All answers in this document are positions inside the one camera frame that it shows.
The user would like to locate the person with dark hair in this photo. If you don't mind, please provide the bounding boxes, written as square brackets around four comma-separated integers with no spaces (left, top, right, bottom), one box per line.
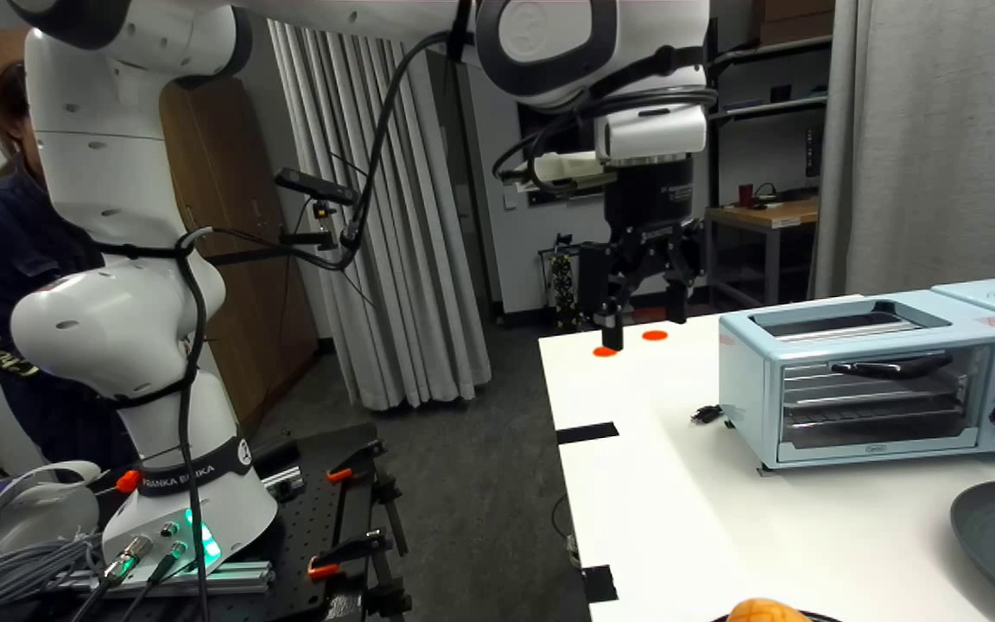
[0,57,140,469]

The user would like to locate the wooden side table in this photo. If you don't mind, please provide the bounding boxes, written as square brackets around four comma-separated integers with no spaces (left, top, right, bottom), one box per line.
[704,194,823,308]

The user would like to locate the black wall screen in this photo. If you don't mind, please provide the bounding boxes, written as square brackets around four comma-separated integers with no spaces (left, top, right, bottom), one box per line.
[511,99,696,211]

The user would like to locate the small orange food item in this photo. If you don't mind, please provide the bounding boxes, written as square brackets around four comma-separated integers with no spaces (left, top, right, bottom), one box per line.
[726,595,816,622]

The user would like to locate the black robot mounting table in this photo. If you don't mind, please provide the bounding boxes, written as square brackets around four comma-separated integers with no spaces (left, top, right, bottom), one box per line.
[0,419,421,622]

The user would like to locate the black grey floor machine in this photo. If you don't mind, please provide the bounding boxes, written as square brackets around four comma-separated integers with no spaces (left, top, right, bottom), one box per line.
[537,237,615,336]

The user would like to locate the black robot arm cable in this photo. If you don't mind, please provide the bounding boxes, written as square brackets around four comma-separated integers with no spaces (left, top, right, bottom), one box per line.
[165,11,615,607]

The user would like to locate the grey fabric curtain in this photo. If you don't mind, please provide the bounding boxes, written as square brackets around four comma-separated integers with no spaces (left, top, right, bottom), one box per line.
[810,0,995,302]

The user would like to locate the black table edge bracket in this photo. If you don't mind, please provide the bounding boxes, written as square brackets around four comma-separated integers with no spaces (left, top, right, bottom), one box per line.
[554,421,620,447]
[579,565,620,605]

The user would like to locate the black shelf unit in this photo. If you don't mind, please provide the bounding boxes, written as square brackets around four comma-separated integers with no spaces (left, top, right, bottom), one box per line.
[701,14,836,308]

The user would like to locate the wooden cabinet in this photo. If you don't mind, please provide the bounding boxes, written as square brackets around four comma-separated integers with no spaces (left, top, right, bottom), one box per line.
[0,29,320,430]

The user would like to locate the black clamp orange tip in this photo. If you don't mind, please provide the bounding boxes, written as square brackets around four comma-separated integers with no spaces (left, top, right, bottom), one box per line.
[302,527,415,622]
[320,438,412,556]

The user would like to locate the white pleated curtain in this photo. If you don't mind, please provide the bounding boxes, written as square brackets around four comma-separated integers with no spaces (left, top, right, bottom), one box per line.
[266,18,492,414]

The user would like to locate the black camera on stand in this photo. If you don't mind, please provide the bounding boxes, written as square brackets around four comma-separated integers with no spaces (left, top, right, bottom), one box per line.
[199,167,365,273]

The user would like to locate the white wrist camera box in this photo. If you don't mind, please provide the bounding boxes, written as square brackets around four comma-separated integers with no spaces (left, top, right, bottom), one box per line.
[529,105,711,188]

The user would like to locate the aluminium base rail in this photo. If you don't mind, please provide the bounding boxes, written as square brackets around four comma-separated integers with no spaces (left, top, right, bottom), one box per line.
[50,556,277,597]

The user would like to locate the white rounded device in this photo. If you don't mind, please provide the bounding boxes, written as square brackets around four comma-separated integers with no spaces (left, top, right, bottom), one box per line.
[0,461,104,556]

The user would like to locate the brown cardboard box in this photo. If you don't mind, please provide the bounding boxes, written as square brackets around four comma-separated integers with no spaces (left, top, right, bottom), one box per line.
[750,0,836,48]

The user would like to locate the light blue toaster oven appliance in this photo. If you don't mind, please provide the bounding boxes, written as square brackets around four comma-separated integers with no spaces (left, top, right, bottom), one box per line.
[714,273,995,477]

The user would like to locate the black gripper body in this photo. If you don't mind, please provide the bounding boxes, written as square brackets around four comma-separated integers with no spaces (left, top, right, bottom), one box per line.
[601,161,704,256]

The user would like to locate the orange handled tool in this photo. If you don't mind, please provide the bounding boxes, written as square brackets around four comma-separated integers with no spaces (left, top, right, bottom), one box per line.
[92,462,145,500]

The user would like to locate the grey cable bundle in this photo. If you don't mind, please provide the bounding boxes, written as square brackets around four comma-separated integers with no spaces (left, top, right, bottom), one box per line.
[0,531,104,619]

